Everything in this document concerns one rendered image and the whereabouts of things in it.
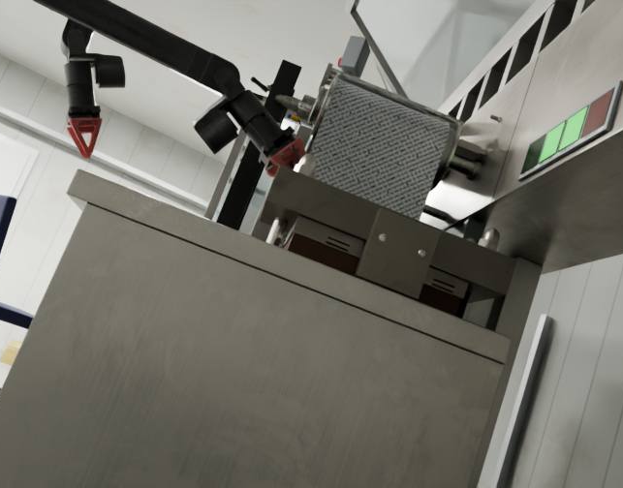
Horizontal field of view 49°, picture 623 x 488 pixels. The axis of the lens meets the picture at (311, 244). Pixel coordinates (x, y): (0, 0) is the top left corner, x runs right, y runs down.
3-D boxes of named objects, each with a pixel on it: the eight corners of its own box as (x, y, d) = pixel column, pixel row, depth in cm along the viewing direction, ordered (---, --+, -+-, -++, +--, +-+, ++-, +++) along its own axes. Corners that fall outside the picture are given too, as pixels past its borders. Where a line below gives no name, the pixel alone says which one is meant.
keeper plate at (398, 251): (353, 276, 102) (377, 210, 104) (414, 300, 103) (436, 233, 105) (357, 274, 100) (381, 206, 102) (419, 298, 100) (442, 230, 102)
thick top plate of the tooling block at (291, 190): (259, 221, 118) (271, 189, 119) (468, 303, 120) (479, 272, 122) (265, 199, 102) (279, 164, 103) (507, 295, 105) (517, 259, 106)
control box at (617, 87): (516, 180, 108) (529, 141, 109) (520, 182, 108) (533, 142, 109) (605, 128, 83) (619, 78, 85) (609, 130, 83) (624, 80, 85)
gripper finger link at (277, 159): (296, 190, 118) (264, 148, 118) (292, 199, 125) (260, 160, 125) (327, 167, 119) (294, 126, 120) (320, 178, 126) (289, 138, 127)
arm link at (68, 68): (62, 64, 152) (64, 56, 147) (94, 64, 155) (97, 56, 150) (66, 95, 152) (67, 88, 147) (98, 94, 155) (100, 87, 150)
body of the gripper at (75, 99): (96, 124, 157) (92, 92, 157) (101, 113, 147) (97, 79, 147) (67, 125, 154) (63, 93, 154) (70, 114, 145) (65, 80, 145)
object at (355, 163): (288, 208, 123) (323, 119, 127) (406, 256, 125) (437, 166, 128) (288, 207, 123) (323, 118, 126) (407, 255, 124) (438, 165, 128)
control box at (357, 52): (339, 76, 199) (350, 47, 201) (359, 80, 197) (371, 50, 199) (333, 63, 193) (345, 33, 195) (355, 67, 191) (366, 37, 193)
